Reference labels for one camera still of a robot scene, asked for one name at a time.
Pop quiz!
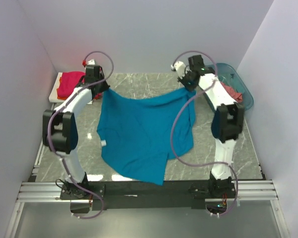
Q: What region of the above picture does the salmon pink t-shirt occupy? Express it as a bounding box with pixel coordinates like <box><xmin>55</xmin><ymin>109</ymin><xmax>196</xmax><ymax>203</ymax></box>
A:
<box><xmin>221</xmin><ymin>82</ymin><xmax>243</xmax><ymax>103</ymax></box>

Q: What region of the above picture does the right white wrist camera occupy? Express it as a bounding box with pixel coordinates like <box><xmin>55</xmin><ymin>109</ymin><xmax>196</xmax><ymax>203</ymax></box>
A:
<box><xmin>171</xmin><ymin>61</ymin><xmax>186</xmax><ymax>78</ymax></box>

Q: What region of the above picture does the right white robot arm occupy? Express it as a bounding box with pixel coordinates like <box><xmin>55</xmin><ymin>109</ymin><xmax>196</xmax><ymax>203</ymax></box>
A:
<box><xmin>171</xmin><ymin>53</ymin><xmax>244</xmax><ymax>198</ymax></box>

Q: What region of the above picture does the black base beam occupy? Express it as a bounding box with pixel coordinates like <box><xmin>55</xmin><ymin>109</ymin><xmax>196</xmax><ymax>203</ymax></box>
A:
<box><xmin>59</xmin><ymin>180</ymin><xmax>236</xmax><ymax>211</ymax></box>

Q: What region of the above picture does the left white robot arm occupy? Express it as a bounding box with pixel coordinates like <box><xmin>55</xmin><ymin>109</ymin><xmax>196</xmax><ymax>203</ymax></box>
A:
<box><xmin>42</xmin><ymin>63</ymin><xmax>109</xmax><ymax>199</ymax></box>

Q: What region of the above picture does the folded white t-shirt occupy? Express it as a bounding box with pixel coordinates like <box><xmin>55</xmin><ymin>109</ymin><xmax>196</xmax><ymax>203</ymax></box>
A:
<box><xmin>48</xmin><ymin>72</ymin><xmax>94</xmax><ymax>106</ymax></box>

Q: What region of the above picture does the folded magenta t-shirt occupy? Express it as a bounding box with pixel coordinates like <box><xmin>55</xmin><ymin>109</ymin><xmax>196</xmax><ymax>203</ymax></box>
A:
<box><xmin>61</xmin><ymin>71</ymin><xmax>85</xmax><ymax>95</ymax></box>

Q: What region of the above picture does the blue t-shirt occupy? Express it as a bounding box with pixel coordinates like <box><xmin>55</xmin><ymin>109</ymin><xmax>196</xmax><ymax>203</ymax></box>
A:
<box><xmin>97</xmin><ymin>88</ymin><xmax>196</xmax><ymax>185</ymax></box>

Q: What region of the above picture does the aluminium frame rail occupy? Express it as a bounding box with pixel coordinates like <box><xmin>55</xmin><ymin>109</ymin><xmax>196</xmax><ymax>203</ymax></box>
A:
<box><xmin>3</xmin><ymin>104</ymin><xmax>293</xmax><ymax>238</ymax></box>

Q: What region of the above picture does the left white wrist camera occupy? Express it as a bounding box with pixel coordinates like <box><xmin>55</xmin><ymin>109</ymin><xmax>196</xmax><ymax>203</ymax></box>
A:
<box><xmin>82</xmin><ymin>59</ymin><xmax>95</xmax><ymax>67</ymax></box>

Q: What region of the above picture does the teal plastic basket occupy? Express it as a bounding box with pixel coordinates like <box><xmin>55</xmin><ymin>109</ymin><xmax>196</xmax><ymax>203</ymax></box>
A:
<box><xmin>200</xmin><ymin>63</ymin><xmax>254</xmax><ymax>112</ymax></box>

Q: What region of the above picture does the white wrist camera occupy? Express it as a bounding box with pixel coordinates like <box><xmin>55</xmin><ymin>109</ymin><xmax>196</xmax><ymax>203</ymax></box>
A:
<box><xmin>171</xmin><ymin>61</ymin><xmax>186</xmax><ymax>78</ymax></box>
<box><xmin>82</xmin><ymin>59</ymin><xmax>95</xmax><ymax>67</ymax></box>

